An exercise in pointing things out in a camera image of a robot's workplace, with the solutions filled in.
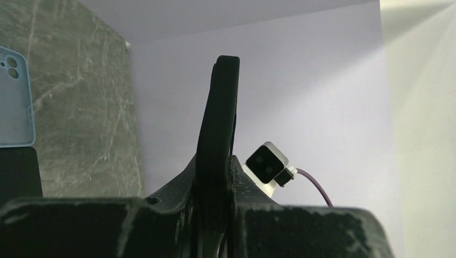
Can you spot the light blue phone case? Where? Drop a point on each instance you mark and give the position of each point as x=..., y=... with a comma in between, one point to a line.
x=17, y=120

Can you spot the black phone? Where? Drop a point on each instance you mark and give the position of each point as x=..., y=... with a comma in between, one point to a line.
x=213, y=154

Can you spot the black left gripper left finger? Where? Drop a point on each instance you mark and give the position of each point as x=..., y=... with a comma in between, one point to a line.
x=159, y=225

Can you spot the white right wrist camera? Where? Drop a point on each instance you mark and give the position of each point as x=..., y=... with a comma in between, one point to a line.
x=269, y=168

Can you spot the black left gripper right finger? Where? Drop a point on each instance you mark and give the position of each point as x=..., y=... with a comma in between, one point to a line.
x=260, y=227

